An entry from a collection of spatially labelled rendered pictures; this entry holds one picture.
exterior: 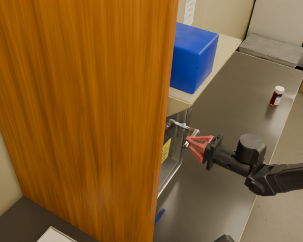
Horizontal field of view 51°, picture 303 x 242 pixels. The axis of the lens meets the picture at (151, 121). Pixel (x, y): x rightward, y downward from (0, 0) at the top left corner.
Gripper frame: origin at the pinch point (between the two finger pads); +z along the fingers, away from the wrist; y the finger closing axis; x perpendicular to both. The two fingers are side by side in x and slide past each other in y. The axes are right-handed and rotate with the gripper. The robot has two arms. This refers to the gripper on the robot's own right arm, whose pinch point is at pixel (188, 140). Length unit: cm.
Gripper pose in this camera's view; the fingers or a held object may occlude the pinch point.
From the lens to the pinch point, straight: 97.4
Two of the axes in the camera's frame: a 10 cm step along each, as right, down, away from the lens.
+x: -5.3, 5.1, -6.8
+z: -8.5, -3.7, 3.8
